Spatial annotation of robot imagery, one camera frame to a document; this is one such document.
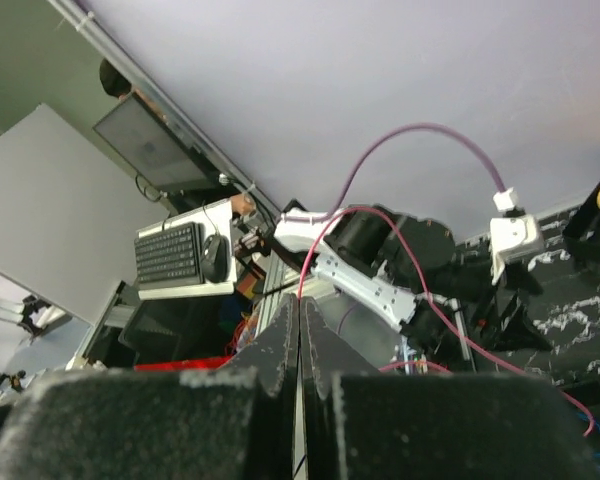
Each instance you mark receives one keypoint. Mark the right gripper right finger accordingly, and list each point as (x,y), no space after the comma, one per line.
(365,424)

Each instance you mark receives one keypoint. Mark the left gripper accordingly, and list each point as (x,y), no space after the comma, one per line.
(501,318)

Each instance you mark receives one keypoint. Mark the black computer keyboard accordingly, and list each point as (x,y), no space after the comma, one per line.
(170,255)

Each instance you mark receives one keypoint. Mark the black tray under mat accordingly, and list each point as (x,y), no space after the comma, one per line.
(582,233)

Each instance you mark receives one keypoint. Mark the black computer mouse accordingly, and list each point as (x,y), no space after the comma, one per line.
(214,263)

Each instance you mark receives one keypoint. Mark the white keyboard shelf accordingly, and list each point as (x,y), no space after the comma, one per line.
(215,218)

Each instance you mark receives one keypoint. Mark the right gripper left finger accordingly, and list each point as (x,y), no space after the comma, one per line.
(234,422)

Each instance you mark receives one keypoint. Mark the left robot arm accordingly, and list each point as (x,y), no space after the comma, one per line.
(411,273)

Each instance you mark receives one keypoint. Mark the computer monitor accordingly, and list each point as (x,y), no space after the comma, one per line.
(145,141)

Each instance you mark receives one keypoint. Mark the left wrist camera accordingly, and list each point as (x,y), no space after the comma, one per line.
(514,235)

